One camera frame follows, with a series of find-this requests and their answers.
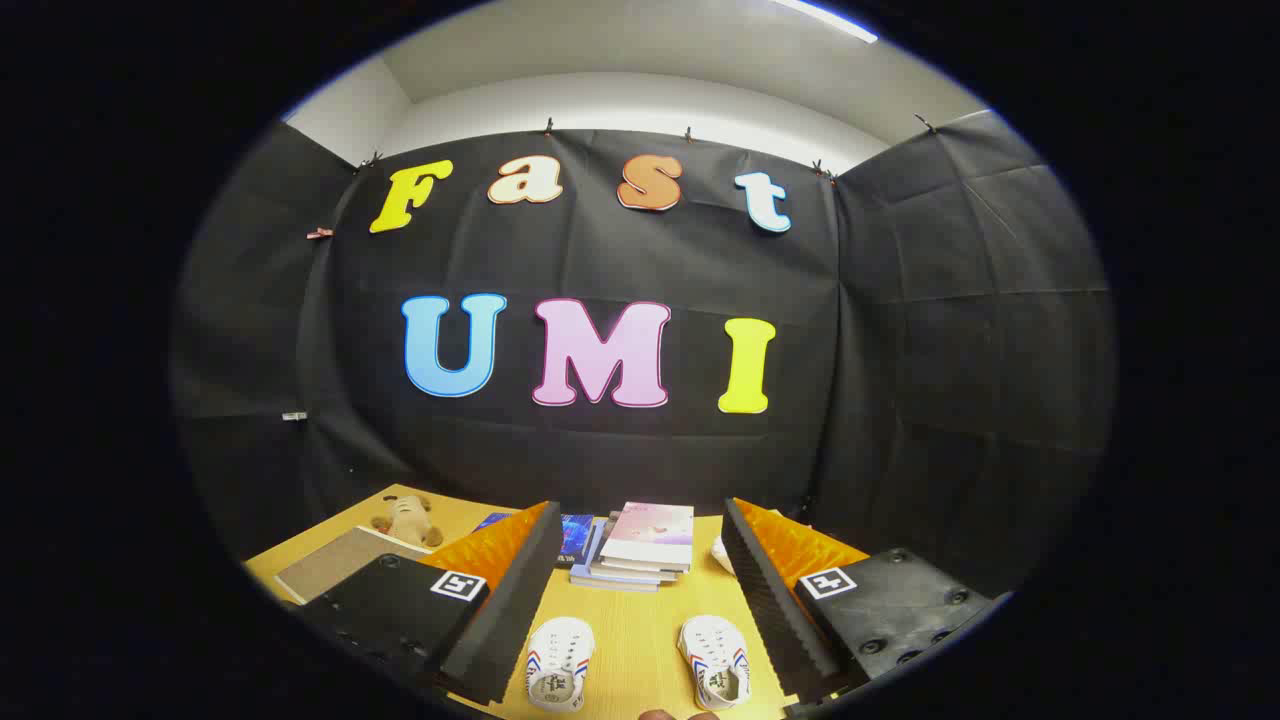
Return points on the white plush toy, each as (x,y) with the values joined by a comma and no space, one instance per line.
(723,556)

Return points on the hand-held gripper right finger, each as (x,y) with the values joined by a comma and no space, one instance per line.
(770,600)

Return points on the light blue book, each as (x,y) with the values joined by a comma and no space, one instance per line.
(600,582)

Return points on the grey book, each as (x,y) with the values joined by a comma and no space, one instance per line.
(620,572)

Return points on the white canvas shoe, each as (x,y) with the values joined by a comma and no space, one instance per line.
(560,662)
(715,660)

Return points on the brown plush dog toy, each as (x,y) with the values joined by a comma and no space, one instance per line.
(407,520)

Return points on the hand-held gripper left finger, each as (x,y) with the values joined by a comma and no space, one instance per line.
(515,600)

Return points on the pink cover book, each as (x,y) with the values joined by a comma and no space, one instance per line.
(650,535)

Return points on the dark blue book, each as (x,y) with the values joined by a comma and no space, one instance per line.
(576,538)

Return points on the black backdrop cloth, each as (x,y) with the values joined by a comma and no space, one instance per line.
(900,350)

